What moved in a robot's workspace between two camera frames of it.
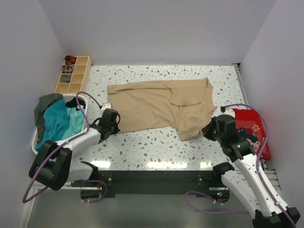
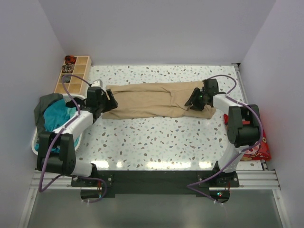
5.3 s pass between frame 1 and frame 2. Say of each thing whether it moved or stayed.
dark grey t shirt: stayed
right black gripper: moved
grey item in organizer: stayed
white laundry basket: stayed
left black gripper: moved
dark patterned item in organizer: stayed
